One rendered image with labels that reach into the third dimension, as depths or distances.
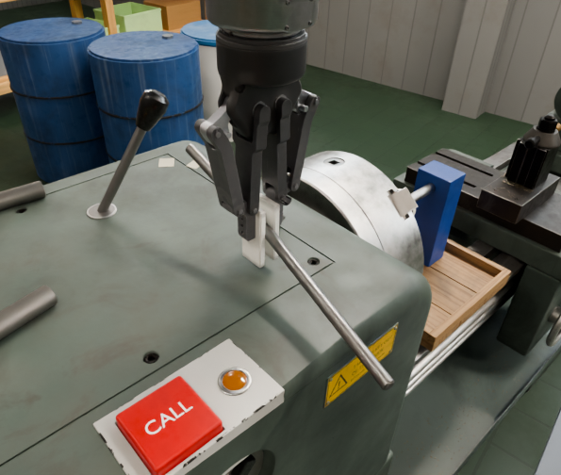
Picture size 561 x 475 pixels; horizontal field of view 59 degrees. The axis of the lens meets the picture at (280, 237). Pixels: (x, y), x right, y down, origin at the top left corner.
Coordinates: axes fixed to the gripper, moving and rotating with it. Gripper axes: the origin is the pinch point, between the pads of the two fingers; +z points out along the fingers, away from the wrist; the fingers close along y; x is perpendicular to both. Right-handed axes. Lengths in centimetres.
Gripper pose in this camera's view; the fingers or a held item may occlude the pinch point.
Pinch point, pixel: (260, 230)
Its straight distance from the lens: 52.1
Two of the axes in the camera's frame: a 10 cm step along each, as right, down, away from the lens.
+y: 7.4, -3.8, 5.6
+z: -0.3, 8.1, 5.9
